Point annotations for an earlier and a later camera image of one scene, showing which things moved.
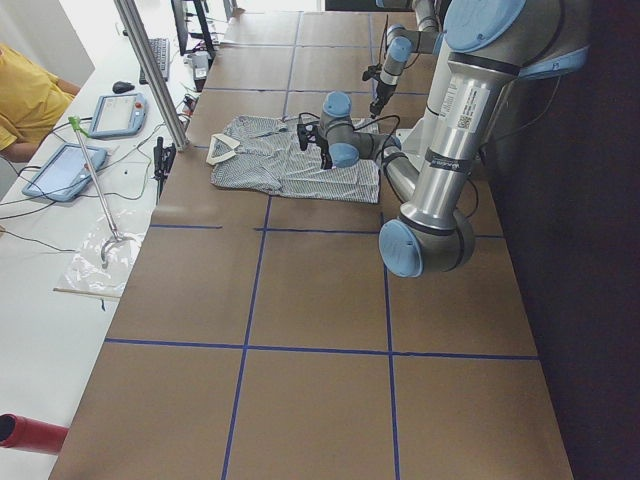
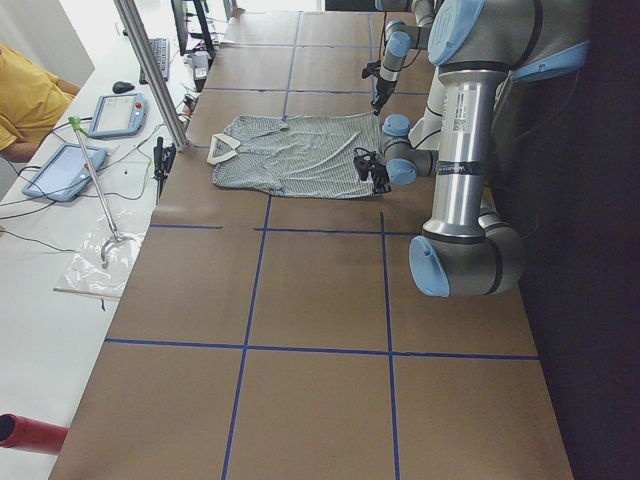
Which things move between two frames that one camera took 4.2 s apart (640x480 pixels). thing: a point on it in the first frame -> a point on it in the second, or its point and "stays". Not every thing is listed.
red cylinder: (24, 433) stays
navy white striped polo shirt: (261, 153) stays
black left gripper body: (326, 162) -> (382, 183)
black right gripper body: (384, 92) stays
